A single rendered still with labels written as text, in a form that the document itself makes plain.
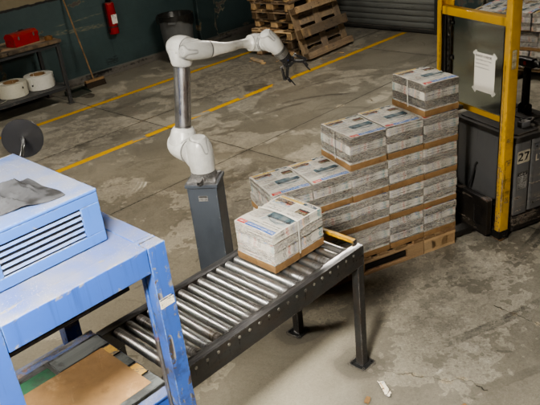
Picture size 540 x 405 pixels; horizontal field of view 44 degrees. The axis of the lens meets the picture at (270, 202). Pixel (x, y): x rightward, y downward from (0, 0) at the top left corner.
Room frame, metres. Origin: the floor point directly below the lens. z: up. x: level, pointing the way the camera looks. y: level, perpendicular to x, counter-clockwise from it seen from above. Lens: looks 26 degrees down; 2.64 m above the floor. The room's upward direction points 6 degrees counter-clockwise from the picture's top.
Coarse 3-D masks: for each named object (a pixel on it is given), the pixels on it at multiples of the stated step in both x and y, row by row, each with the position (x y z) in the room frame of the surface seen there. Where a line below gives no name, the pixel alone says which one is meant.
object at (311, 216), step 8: (272, 200) 3.26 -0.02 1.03; (280, 200) 3.25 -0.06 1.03; (288, 200) 3.24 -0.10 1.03; (296, 200) 3.23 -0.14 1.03; (280, 208) 3.16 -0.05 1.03; (288, 208) 3.15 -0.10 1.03; (296, 208) 3.14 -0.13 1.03; (304, 208) 3.13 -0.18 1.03; (312, 208) 3.12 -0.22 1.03; (320, 208) 3.12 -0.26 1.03; (296, 216) 3.05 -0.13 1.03; (304, 216) 3.04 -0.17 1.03; (312, 216) 3.07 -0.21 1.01; (320, 216) 3.11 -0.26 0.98; (304, 224) 3.03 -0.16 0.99; (312, 224) 3.07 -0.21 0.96; (320, 224) 3.11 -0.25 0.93; (304, 232) 3.03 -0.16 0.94; (312, 232) 3.07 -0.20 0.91; (320, 232) 3.11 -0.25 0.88; (304, 240) 3.03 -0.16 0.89; (312, 240) 3.07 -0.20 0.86; (304, 248) 3.02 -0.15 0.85
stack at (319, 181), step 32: (320, 160) 4.22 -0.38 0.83; (416, 160) 4.17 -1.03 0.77; (256, 192) 3.98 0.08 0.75; (288, 192) 3.78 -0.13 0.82; (320, 192) 3.88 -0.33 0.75; (352, 192) 3.99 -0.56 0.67; (384, 192) 4.08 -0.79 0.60; (416, 192) 4.16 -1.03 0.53; (352, 224) 3.96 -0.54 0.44; (384, 224) 4.05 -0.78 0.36; (416, 224) 4.15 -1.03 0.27; (384, 256) 4.05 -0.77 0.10; (416, 256) 4.16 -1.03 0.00
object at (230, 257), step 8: (224, 256) 3.11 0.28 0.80; (232, 256) 3.10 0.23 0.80; (216, 264) 3.04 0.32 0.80; (224, 264) 3.05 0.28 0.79; (200, 272) 2.98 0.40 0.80; (184, 280) 2.92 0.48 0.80; (192, 280) 2.91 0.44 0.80; (176, 288) 2.85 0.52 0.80; (184, 288) 2.86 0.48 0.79; (176, 296) 2.82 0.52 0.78; (144, 304) 2.74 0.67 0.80; (136, 312) 2.68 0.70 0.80; (144, 312) 2.69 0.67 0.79; (120, 320) 2.63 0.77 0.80; (128, 320) 2.62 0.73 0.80; (104, 328) 2.58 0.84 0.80; (112, 328) 2.57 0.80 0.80; (144, 328) 2.67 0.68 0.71; (104, 336) 2.53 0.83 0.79; (112, 336) 2.56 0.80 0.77; (112, 344) 2.55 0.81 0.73; (120, 344) 2.57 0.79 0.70
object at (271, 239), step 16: (240, 224) 3.04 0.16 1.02; (256, 224) 3.00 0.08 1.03; (272, 224) 2.99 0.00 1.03; (288, 224) 2.97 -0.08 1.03; (240, 240) 3.07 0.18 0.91; (256, 240) 2.97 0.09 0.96; (272, 240) 2.87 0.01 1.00; (288, 240) 2.95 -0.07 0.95; (256, 256) 2.98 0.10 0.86; (272, 256) 2.89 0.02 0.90; (288, 256) 2.94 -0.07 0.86
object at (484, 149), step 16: (464, 112) 4.91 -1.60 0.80; (464, 128) 4.81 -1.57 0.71; (480, 128) 4.65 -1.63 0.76; (496, 128) 4.54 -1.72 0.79; (528, 128) 4.45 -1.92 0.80; (464, 144) 4.81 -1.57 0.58; (480, 144) 4.65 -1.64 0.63; (496, 144) 4.49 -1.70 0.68; (528, 144) 4.35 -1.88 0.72; (464, 160) 4.80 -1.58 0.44; (480, 160) 4.64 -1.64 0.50; (496, 160) 4.48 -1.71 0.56; (512, 160) 4.34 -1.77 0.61; (528, 160) 4.35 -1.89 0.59; (464, 176) 4.79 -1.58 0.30; (480, 176) 4.63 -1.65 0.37; (496, 176) 4.47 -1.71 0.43; (512, 176) 4.33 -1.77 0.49; (528, 176) 4.36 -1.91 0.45; (480, 192) 4.63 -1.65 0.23; (512, 192) 4.32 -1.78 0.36; (528, 192) 4.39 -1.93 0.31; (512, 208) 4.32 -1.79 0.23; (528, 208) 4.38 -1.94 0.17; (512, 224) 4.31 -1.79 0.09; (528, 224) 4.38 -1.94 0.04
